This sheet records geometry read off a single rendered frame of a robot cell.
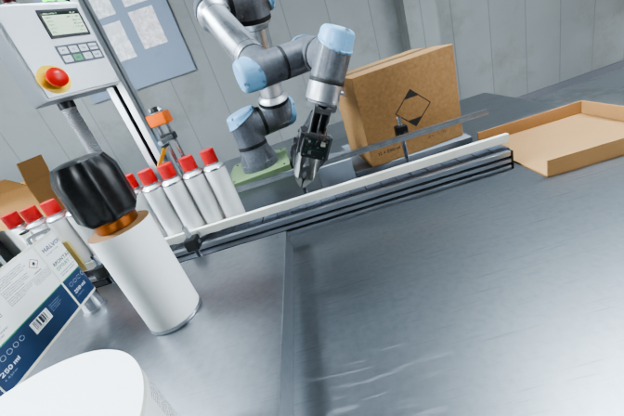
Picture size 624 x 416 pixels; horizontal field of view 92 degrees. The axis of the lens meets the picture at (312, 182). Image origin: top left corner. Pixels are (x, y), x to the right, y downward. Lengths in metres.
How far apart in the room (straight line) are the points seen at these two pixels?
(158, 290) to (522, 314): 0.52
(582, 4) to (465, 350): 4.39
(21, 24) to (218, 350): 0.74
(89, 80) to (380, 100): 0.72
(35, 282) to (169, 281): 0.24
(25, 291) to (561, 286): 0.80
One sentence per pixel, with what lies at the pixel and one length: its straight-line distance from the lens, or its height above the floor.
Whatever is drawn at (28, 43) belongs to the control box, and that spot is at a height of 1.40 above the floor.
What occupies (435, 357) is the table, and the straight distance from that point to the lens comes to 0.46.
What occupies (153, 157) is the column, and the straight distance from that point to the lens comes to 0.95.
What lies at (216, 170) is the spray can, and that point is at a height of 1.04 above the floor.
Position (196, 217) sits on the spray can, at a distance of 0.81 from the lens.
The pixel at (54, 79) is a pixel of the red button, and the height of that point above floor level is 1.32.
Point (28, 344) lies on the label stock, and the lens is 0.68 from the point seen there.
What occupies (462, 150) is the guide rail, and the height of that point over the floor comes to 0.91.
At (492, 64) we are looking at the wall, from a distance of 3.99.
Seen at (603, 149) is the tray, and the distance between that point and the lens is 0.87.
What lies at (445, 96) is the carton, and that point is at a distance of 0.99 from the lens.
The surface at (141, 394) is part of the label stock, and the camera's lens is 0.30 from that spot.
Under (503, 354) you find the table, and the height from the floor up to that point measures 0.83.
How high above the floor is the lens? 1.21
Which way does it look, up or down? 22 degrees down
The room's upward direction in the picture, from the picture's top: 19 degrees counter-clockwise
